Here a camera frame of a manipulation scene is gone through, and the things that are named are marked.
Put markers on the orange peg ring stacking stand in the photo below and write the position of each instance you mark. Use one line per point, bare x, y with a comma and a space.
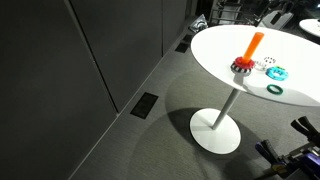
244, 64

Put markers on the black floor outlet plate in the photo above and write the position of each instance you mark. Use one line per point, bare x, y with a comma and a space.
144, 105

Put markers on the white table pedestal base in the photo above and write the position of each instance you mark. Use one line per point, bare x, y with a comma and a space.
214, 130

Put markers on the purple handled clamp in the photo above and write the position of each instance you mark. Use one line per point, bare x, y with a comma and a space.
302, 163

